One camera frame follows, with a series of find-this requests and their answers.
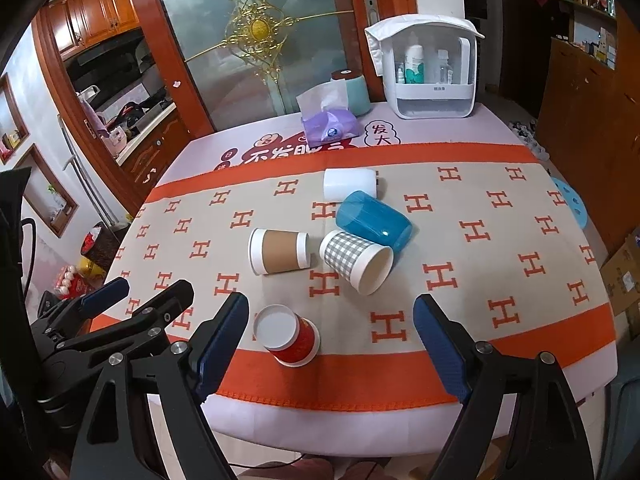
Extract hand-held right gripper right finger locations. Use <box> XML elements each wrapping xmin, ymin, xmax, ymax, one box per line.
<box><xmin>413</xmin><ymin>293</ymin><xmax>597</xmax><ymax>480</ymax></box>

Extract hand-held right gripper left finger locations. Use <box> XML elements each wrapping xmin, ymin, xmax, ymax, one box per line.
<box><xmin>70</xmin><ymin>292</ymin><xmax>251</xmax><ymax>480</ymax></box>

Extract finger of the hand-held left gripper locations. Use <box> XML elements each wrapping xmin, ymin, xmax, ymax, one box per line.
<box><xmin>30</xmin><ymin>276</ymin><xmax>131</xmax><ymax>356</ymax></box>
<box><xmin>47</xmin><ymin>280</ymin><xmax>196</xmax><ymax>367</ymax></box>

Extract red paper cup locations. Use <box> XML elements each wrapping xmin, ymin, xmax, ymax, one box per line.
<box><xmin>252</xmin><ymin>304</ymin><xmax>321</xmax><ymax>368</ymax></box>

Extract brown paper cup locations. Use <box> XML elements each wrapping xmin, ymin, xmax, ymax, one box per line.
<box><xmin>248</xmin><ymin>228</ymin><xmax>311</xmax><ymax>276</ymax></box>

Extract grey checked paper cup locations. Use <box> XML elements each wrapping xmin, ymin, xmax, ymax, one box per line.
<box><xmin>319</xmin><ymin>230</ymin><xmax>395</xmax><ymax>296</ymax></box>

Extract blue plastic cup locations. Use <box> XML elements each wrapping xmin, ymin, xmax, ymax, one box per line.
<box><xmin>335</xmin><ymin>190</ymin><xmax>415</xmax><ymax>253</ymax></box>

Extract white plastic cup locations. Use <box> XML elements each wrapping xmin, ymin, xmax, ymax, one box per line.
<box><xmin>323</xmin><ymin>168</ymin><xmax>378</xmax><ymax>201</ymax></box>

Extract red egg box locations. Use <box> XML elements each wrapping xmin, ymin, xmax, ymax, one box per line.
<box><xmin>52</xmin><ymin>260</ymin><xmax>95</xmax><ymax>302</ymax></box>

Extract dark woven waste bin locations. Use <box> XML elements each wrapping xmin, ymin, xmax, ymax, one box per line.
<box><xmin>77</xmin><ymin>222</ymin><xmax>119</xmax><ymax>275</ymax></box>

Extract orange and beige patterned blanket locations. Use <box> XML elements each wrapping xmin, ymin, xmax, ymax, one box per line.
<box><xmin>112</xmin><ymin>147</ymin><xmax>619</xmax><ymax>407</ymax></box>

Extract silver refrigerator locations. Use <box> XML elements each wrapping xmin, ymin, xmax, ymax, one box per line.
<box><xmin>57</xmin><ymin>112</ymin><xmax>128</xmax><ymax>233</ymax></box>

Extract wooden kitchen base cabinet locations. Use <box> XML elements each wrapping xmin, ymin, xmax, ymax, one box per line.
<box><xmin>116</xmin><ymin>109</ymin><xmax>192</xmax><ymax>187</ymax></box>

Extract blue plastic stool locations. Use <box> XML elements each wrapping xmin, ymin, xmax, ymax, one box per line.
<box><xmin>550</xmin><ymin>177</ymin><xmax>587</xmax><ymax>234</ymax></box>

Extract cardboard box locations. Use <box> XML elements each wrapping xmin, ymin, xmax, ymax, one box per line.
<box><xmin>599</xmin><ymin>229</ymin><xmax>640</xmax><ymax>317</ymax></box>

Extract purple tissue pack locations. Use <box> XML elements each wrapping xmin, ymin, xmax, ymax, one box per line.
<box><xmin>296</xmin><ymin>80</ymin><xmax>362</xmax><ymax>144</ymax></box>

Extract frosted glass sliding door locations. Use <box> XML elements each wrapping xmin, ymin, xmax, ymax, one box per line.
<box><xmin>149</xmin><ymin>0</ymin><xmax>372</xmax><ymax>132</ymax></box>

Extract brown wooden cabinet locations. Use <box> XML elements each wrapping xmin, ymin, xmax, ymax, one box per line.
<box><xmin>536</xmin><ymin>0</ymin><xmax>640</xmax><ymax>258</ymax></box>

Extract teal round tissue holder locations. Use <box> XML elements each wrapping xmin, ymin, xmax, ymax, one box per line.
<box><xmin>331</xmin><ymin>70</ymin><xmax>372</xmax><ymax>116</ymax></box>

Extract clear plastic bottle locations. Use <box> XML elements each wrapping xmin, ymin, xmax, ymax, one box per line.
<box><xmin>434</xmin><ymin>49</ymin><xmax>455</xmax><ymax>84</ymax></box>

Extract white bottle with teal label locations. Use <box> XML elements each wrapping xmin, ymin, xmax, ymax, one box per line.
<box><xmin>404</xmin><ymin>44</ymin><xmax>426</xmax><ymax>84</ymax></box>

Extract gold door ornament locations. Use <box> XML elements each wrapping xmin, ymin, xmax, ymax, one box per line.
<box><xmin>220</xmin><ymin>0</ymin><xmax>354</xmax><ymax>84</ymax></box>

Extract wooden shelf with small goods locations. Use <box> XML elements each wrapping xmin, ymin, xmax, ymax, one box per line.
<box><xmin>547</xmin><ymin>0</ymin><xmax>621</xmax><ymax>72</ymax></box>

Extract wooden wall niche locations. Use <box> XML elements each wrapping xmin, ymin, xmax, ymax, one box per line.
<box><xmin>21</xmin><ymin>143</ymin><xmax>79</xmax><ymax>239</ymax></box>
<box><xmin>0</xmin><ymin>72</ymin><xmax>32</xmax><ymax>165</ymax></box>

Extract white storage box with handle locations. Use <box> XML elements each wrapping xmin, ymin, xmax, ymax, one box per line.
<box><xmin>364</xmin><ymin>16</ymin><xmax>486</xmax><ymax>120</ymax></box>

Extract wooden kitchen wall cabinets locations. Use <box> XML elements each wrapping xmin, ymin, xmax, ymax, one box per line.
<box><xmin>47</xmin><ymin>0</ymin><xmax>142</xmax><ymax>57</ymax></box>

